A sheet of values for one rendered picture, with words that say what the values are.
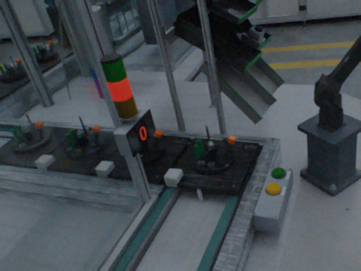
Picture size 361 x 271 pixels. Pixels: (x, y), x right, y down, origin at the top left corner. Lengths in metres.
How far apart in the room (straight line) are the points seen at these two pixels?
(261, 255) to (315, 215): 0.21
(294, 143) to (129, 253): 0.72
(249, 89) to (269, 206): 0.52
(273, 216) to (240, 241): 0.12
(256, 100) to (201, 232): 0.55
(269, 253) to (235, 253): 0.15
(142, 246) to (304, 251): 0.43
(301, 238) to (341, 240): 0.11
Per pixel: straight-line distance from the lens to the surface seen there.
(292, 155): 1.44
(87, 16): 0.95
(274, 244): 1.15
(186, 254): 1.10
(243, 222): 1.08
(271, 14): 5.17
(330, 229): 1.19
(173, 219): 1.19
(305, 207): 1.25
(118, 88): 0.98
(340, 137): 1.18
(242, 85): 1.45
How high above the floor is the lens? 1.74
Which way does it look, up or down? 32 degrees down
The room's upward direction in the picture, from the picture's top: 9 degrees counter-clockwise
